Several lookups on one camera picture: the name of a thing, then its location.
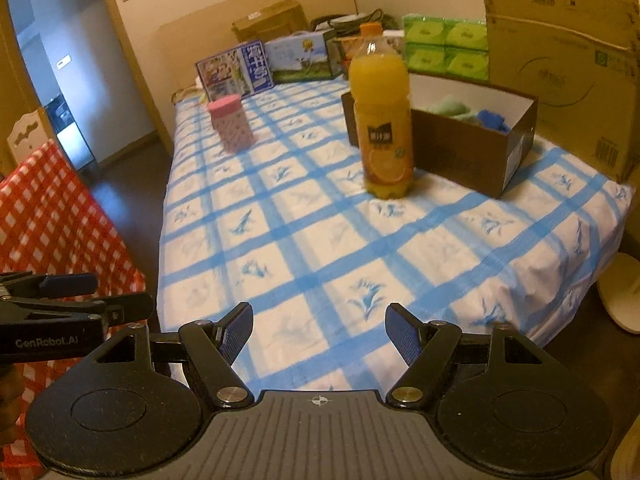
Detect cartoon printed milk carton box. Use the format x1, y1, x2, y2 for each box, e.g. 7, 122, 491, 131
194, 39, 275, 102

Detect black cables bundle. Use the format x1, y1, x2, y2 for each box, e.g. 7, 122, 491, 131
310, 8, 401, 34

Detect stack of green tissue packs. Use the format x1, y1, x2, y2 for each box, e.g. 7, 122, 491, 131
402, 13, 491, 81

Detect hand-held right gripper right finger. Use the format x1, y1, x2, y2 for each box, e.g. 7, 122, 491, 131
383, 302, 549, 409

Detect red white checked cloth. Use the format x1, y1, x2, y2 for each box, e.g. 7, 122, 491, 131
0, 139, 162, 480

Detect plain brown cardboard box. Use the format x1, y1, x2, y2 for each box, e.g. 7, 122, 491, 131
231, 0, 310, 45

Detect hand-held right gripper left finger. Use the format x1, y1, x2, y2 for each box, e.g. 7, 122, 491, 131
92, 301, 256, 409

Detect orange juice bottle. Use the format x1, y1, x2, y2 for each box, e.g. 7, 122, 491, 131
348, 22, 415, 199

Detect large tan cardboard carton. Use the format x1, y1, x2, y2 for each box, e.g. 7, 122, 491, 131
478, 0, 640, 184

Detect light green cloth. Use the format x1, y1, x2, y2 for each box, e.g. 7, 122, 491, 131
427, 92, 476, 121

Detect royal blue cloth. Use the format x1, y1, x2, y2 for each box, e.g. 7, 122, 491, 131
475, 108, 512, 135

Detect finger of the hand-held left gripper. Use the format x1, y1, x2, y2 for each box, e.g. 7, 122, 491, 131
0, 272, 100, 299
0, 291, 155, 324

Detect wooden door frame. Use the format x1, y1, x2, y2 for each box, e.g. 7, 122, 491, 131
0, 0, 174, 173

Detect blue green milk carton box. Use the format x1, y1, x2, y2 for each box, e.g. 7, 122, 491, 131
263, 28, 340, 85

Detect orange small boxes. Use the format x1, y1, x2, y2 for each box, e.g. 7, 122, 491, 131
332, 35, 361, 61

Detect blue checked bed blanket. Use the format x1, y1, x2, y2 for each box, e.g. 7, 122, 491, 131
157, 74, 632, 397

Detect wooden headboard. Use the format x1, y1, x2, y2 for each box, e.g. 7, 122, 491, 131
152, 0, 357, 112

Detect pink lidded canister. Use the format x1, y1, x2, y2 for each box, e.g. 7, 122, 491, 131
207, 93, 255, 155

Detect white scalloped board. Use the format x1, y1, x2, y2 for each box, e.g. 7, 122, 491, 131
7, 108, 54, 161

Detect brown cardboard box white inside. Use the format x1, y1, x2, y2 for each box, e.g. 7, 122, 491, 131
340, 72, 540, 200

